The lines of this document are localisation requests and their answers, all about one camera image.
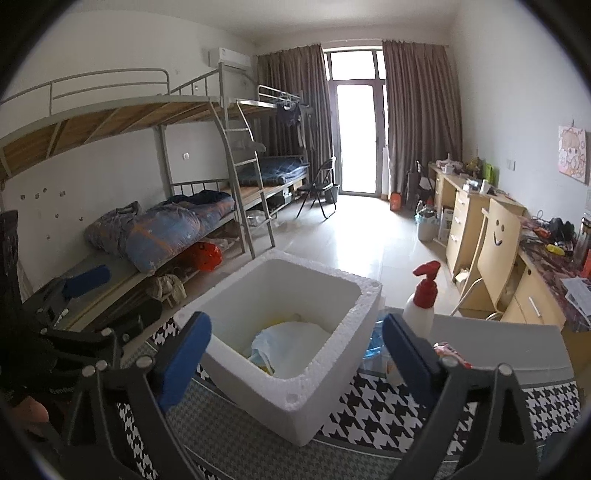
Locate black headphones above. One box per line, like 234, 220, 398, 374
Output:
547, 217, 575, 243

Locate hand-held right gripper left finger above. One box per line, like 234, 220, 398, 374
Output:
60, 311, 213, 480

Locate metal bucket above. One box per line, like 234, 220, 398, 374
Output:
416, 203, 441, 241

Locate beige cloth bundle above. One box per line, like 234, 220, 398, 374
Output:
150, 274, 188, 305

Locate wooden smiley face chair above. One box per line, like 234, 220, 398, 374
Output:
450, 198, 522, 319

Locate white pump lotion bottle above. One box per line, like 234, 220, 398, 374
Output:
402, 261, 441, 342

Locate houndstooth printed blanket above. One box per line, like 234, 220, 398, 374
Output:
111, 314, 583, 480

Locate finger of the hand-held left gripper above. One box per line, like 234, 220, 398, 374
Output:
41, 264, 112, 319
104, 313, 163, 346

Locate wooden desk with drawers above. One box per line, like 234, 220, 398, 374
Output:
429, 161, 527, 278

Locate red plastic bag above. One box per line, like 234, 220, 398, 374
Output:
187, 242, 222, 273

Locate black folding trolley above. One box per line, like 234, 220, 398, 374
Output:
406, 161, 435, 213

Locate metal bunk bed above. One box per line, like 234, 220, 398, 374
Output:
0, 68, 278, 333
219, 62, 315, 217

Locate white foam box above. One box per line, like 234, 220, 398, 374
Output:
185, 249, 384, 448

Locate red snack packet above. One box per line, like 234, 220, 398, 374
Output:
434, 342, 472, 368

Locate white air conditioner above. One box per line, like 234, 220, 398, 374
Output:
208, 46, 252, 70

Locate glass balcony door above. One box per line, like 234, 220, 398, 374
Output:
323, 46, 389, 197

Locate rolled blue quilt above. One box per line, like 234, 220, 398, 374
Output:
83, 189, 236, 273

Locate clear blue plastic bottle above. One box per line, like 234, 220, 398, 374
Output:
362, 318, 393, 361

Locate printed paper sheets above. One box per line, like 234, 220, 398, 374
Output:
566, 276, 591, 317

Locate dark blue mattress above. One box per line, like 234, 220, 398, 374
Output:
238, 154, 310, 188

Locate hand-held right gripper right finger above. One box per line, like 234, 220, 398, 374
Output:
382, 313, 541, 480

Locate dark hanging clothes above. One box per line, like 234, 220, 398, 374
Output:
276, 99, 315, 151

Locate pink wall picture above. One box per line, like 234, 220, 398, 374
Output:
556, 122, 589, 178

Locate person's left hand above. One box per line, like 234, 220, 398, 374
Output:
9, 397, 49, 426

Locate row of toiletry bottles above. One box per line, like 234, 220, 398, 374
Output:
573, 212, 591, 278

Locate black folding chair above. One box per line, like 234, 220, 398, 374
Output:
295, 157, 338, 220

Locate brown curtain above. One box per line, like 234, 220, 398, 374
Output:
382, 39, 464, 204
256, 43, 333, 185

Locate metal bunk ladder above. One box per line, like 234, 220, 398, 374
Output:
210, 99, 278, 259

